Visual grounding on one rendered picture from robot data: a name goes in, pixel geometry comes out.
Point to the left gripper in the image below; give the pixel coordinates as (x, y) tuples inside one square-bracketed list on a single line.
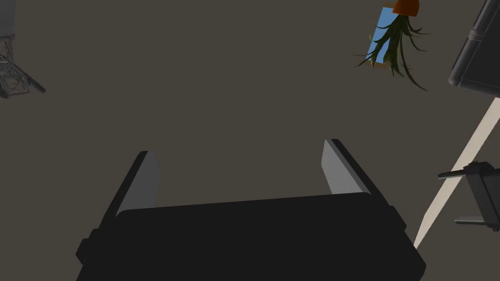
[(487, 195)]

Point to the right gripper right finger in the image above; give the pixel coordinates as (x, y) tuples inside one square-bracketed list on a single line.
[(339, 171)]

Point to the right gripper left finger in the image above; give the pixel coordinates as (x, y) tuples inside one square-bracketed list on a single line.
[(141, 183)]

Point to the blue wood-framed window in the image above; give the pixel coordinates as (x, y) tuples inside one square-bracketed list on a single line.
[(381, 33)]

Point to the dark grey boxy furniture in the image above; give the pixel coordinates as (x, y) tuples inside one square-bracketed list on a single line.
[(478, 50)]

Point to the green plant in orange pot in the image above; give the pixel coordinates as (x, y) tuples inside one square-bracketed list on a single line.
[(398, 35)]

